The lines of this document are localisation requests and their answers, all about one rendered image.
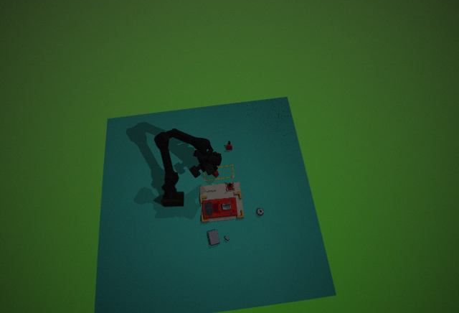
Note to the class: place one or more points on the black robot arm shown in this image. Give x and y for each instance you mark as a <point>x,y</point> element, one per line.
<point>202,145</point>

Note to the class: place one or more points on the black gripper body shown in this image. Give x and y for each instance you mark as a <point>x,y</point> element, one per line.
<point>195,170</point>

